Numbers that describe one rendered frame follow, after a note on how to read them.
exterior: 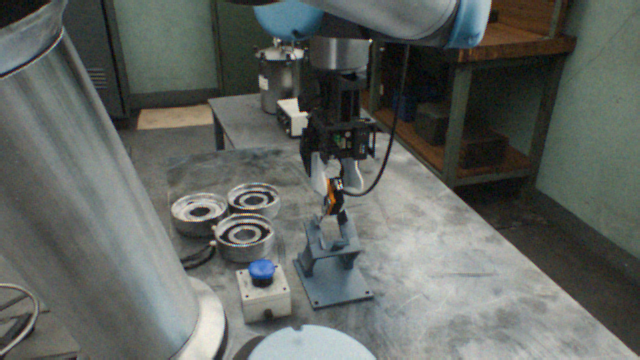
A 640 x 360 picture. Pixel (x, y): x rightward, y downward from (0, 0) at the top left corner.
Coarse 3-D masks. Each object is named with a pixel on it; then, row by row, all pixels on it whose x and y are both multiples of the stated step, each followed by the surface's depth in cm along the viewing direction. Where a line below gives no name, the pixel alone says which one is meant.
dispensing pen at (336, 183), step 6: (330, 180) 76; (336, 180) 72; (336, 186) 72; (342, 186) 72; (336, 192) 75; (336, 198) 74; (342, 198) 75; (336, 204) 75; (342, 204) 75; (336, 210) 77
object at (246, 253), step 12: (240, 216) 94; (252, 216) 94; (216, 228) 90; (240, 228) 92; (252, 228) 92; (216, 240) 88; (240, 240) 88; (252, 240) 88; (264, 240) 87; (228, 252) 86; (240, 252) 86; (252, 252) 86; (264, 252) 88
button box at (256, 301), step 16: (240, 272) 78; (240, 288) 75; (256, 288) 75; (272, 288) 75; (288, 288) 75; (240, 304) 77; (256, 304) 73; (272, 304) 74; (288, 304) 75; (256, 320) 75
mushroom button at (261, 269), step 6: (252, 264) 75; (258, 264) 75; (264, 264) 75; (270, 264) 75; (252, 270) 74; (258, 270) 74; (264, 270) 74; (270, 270) 74; (252, 276) 74; (258, 276) 73; (264, 276) 73; (270, 276) 74
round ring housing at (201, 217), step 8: (184, 200) 100; (192, 200) 101; (200, 200) 101; (208, 200) 101; (216, 200) 101; (224, 200) 99; (176, 208) 98; (192, 208) 98; (200, 208) 99; (208, 208) 99; (224, 208) 96; (176, 216) 93; (192, 216) 96; (200, 216) 100; (208, 216) 96; (216, 216) 94; (224, 216) 96; (176, 224) 94; (184, 224) 93; (192, 224) 92; (200, 224) 93; (208, 224) 93; (216, 224) 94; (184, 232) 95; (192, 232) 93; (200, 232) 94; (208, 232) 95
